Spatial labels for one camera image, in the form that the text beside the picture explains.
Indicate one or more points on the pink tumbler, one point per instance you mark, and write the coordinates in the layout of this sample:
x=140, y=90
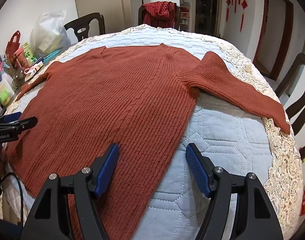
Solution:
x=20, y=57

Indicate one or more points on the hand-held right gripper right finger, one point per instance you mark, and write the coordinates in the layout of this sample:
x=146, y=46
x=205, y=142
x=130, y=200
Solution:
x=196, y=170

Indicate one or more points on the white spray bottle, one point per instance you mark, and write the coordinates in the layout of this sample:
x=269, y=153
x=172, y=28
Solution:
x=6, y=76

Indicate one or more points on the dark wooden chair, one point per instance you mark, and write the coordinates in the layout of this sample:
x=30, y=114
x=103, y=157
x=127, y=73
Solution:
x=298, y=80
x=140, y=15
x=92, y=22

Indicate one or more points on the red checked shirt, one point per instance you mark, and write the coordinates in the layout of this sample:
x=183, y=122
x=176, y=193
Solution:
x=158, y=12

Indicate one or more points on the white cup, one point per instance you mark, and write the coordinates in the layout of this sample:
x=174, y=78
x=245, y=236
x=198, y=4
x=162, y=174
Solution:
x=5, y=88

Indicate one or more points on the wicker basket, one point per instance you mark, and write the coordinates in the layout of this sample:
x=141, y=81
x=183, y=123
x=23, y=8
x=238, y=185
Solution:
x=9, y=65

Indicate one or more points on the green lidded jar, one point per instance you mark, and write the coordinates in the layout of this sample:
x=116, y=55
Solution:
x=5, y=99

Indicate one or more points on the white plastic bag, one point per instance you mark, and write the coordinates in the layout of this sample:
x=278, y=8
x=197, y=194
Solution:
x=48, y=35

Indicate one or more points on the teal lace item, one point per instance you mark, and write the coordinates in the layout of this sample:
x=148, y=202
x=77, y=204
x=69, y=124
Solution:
x=51, y=55

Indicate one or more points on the dark glass door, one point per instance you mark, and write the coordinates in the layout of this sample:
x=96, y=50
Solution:
x=207, y=5

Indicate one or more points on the white box with pink ribbon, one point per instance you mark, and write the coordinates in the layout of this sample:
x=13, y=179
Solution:
x=33, y=71

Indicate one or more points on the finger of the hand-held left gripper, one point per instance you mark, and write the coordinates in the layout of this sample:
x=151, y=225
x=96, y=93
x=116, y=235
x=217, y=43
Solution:
x=27, y=123
x=13, y=116

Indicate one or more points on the glass jar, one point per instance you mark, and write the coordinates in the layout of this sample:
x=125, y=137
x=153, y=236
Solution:
x=17, y=80

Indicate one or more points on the rust red knit sweater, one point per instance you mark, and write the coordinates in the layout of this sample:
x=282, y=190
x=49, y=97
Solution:
x=117, y=92

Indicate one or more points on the blue quilted lace-trimmed mat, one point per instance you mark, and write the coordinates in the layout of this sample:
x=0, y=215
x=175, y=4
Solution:
x=217, y=130

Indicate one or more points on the green leaf print packet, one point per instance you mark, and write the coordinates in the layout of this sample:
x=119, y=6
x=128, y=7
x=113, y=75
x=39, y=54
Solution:
x=30, y=52

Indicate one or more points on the cream wardrobe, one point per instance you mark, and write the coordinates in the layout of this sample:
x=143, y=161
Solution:
x=100, y=0

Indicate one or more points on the red gift bag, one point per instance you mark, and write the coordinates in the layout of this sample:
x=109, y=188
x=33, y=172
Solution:
x=12, y=46

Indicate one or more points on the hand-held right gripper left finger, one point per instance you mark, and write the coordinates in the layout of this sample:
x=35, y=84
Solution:
x=107, y=170

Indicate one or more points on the shoe rack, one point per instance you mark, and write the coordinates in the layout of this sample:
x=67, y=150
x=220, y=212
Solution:
x=184, y=17

